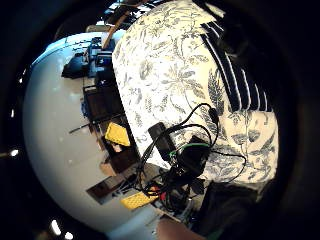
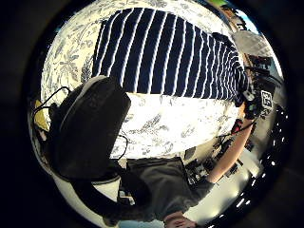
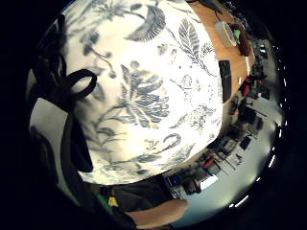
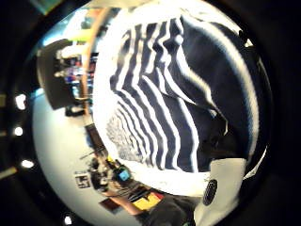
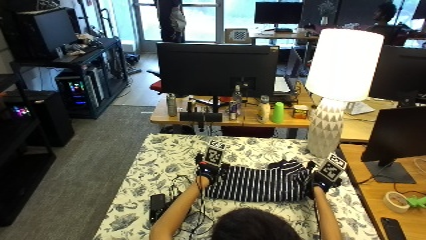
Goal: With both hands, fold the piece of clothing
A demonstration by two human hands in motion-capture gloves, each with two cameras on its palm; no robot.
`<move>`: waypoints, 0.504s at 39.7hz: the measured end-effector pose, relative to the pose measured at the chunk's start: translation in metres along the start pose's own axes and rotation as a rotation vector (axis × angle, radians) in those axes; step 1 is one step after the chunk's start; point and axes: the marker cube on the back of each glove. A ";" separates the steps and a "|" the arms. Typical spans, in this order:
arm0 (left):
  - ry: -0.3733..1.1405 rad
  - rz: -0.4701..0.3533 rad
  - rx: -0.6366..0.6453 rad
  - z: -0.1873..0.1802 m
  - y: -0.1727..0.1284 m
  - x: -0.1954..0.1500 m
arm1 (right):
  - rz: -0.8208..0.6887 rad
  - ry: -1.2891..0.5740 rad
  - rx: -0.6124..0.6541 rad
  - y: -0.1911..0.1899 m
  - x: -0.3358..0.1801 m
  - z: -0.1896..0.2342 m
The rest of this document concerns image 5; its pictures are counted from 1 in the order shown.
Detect clear plastic bottle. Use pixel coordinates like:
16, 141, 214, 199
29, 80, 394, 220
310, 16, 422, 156
230, 84, 245, 115

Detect black cabinet with lights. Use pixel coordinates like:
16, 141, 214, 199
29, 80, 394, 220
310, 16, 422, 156
0, 73, 77, 228

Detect person's left hand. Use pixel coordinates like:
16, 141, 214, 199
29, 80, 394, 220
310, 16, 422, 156
194, 152, 223, 185

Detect checkerboard calibration board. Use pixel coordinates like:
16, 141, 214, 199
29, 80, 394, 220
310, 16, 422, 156
223, 27, 253, 45

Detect white marker cube left glove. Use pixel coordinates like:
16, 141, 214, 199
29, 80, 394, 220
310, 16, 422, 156
203, 139, 226, 167

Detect red blue drink can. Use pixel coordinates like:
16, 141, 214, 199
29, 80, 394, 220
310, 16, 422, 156
227, 100, 239, 121

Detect white marker cube glove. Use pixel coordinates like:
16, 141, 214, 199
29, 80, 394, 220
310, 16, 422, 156
203, 139, 226, 167
318, 152, 348, 183

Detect roll of beige tape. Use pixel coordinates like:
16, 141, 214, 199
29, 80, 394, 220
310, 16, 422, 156
382, 191, 411, 214

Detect large black monitor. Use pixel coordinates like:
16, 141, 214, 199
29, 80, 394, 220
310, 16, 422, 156
155, 41, 281, 114

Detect black smartphone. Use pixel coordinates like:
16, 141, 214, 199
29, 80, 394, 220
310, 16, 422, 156
379, 216, 407, 240

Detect white marker cube right glove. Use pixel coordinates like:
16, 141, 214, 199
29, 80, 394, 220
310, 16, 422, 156
318, 152, 348, 183

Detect black shelf unit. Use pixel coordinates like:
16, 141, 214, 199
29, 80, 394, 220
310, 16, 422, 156
9, 36, 130, 120

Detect black bar device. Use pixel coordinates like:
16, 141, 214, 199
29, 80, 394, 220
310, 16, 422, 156
178, 111, 223, 123

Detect black monitor with square stand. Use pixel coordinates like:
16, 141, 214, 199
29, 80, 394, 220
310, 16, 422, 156
359, 105, 426, 185

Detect wooden side desk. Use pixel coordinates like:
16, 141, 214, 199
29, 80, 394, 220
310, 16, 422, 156
336, 143, 426, 240

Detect computer tower with coloured lights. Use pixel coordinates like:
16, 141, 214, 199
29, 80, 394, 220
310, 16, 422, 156
54, 67, 106, 114

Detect black rectangular box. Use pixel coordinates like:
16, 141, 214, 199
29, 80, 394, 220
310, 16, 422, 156
147, 193, 167, 224

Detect white table lamp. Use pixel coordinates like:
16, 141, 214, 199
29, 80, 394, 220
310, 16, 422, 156
303, 28, 386, 160

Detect person's right hand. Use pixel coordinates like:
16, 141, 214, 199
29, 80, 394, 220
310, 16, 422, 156
306, 160, 343, 194

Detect black background monitor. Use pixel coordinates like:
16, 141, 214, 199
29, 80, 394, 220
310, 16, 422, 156
253, 1, 305, 33

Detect blue floral tablecloth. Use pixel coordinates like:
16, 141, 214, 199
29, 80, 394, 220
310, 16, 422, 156
92, 133, 379, 240

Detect red chair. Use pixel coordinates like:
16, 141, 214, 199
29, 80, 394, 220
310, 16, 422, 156
146, 69, 163, 94

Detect black monitor behind lamp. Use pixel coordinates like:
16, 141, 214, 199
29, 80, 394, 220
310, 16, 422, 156
367, 44, 426, 108

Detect black white striped garment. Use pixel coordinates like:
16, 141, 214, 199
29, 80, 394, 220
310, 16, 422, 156
202, 159, 315, 203

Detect green plastic cup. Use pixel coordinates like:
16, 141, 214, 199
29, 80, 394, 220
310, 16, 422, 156
270, 101, 286, 125

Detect green plastic object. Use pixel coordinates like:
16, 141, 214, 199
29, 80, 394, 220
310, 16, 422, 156
404, 195, 426, 210

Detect large black case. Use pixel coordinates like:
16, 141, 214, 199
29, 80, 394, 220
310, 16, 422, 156
13, 6, 82, 62

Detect grey metal can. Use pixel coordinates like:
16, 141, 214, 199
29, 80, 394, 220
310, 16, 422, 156
165, 92, 178, 118

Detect yellow small box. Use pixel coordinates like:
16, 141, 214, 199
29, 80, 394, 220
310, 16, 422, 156
291, 104, 310, 120

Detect black cables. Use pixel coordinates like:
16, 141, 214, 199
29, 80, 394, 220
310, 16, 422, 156
163, 173, 214, 239

